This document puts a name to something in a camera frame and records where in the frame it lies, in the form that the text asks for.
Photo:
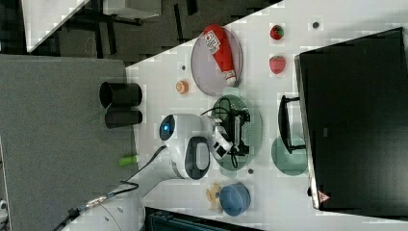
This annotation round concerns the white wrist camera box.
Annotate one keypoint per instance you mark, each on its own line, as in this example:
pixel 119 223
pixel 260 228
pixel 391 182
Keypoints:
pixel 221 143

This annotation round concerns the grey side table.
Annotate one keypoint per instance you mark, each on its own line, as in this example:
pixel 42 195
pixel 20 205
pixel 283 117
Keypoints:
pixel 56 149

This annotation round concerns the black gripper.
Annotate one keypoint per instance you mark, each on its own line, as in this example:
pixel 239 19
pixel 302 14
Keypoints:
pixel 233 124

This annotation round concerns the black toaster oven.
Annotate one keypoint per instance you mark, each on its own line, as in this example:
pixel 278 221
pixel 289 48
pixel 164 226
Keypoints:
pixel 354 113

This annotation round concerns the orange slice toy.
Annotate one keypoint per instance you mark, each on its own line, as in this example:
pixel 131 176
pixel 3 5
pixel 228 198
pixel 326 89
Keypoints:
pixel 182 87

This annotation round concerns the green marker pen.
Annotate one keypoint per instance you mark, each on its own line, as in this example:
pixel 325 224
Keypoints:
pixel 127 161

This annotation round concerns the small black cylinder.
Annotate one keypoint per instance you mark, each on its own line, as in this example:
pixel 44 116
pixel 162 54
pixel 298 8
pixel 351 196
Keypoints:
pixel 115 119

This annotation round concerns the light red strawberry toy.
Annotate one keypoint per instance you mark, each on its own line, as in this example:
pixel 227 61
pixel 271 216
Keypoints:
pixel 277 64

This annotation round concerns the green plastic strainer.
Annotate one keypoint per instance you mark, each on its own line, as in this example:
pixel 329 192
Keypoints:
pixel 252 132

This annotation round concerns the red ketchup bottle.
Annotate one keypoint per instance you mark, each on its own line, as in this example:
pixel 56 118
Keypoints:
pixel 219 46

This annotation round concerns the green round plate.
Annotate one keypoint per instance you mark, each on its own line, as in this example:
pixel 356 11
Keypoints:
pixel 290 163

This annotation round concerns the purple round plate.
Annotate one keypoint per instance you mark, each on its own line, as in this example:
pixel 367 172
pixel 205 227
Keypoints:
pixel 205 70

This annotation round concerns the blue bowl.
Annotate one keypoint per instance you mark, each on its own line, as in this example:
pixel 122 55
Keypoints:
pixel 235 199

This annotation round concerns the large black cylinder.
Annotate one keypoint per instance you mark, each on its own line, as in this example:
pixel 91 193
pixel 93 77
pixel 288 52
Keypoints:
pixel 120 95

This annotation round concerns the dark red strawberry toy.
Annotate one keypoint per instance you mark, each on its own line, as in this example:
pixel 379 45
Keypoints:
pixel 276 32

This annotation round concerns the yellow toy food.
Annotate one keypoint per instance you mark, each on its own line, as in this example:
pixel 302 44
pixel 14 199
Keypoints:
pixel 212 195

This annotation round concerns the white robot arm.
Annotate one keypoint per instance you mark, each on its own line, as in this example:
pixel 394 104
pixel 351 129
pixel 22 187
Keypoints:
pixel 189 144

